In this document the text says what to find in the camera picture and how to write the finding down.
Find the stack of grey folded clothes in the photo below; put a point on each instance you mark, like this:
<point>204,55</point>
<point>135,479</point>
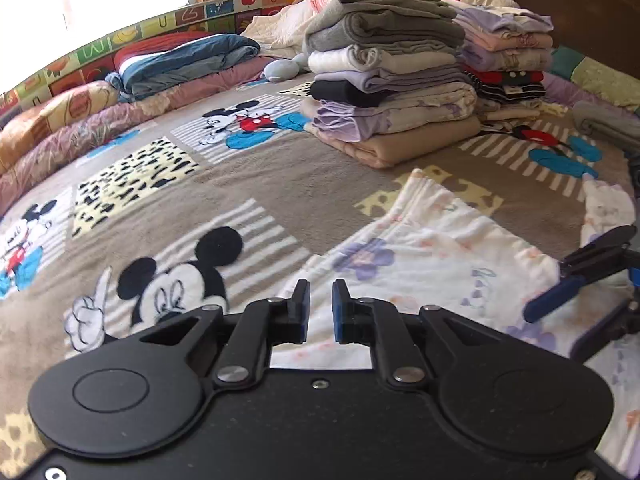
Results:
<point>390,75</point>

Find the blue and red folded quilt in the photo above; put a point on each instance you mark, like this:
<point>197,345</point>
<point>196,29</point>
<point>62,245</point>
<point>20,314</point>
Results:
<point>190,60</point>

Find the grey folded cloth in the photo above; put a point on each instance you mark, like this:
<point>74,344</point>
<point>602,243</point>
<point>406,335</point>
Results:
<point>610,125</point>

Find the white floral padded garment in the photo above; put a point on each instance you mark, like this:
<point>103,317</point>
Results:
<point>440,255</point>

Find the grey-blue plush toy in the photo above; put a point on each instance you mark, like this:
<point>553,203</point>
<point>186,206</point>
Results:
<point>280,67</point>

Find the colourful alphabet play mat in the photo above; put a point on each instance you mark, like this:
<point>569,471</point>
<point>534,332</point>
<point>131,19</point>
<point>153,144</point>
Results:
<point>90,52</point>

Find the bright window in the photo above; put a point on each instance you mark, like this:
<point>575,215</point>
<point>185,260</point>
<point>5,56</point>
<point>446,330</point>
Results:
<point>75,0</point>

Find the dark wooden headboard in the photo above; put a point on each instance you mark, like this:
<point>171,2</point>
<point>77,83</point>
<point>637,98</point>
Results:
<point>575,10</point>

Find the cartoon mouse printed blanket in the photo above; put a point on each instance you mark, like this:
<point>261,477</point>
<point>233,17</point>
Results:
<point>280,185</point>

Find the purple patchwork quilt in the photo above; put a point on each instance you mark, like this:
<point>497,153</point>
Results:
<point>600,77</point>

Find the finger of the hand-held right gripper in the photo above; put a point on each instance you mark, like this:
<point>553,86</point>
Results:
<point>555,297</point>
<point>605,327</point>

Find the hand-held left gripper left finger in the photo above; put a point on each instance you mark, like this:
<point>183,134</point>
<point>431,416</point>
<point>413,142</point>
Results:
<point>302,310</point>

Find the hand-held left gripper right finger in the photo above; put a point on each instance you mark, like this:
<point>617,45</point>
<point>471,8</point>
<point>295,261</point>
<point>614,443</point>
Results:
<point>339,310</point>

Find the cream blanket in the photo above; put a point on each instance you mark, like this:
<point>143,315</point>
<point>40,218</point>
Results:
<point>280,25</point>

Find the stack of colourful folded clothes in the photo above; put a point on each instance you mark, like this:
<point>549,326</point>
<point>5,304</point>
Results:
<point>505,50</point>

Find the orange printed pillow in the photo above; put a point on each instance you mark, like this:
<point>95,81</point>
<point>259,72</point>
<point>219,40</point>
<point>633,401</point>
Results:
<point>55,120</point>

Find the mauve floral quilt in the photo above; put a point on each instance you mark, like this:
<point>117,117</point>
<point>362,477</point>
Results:
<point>165,95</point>

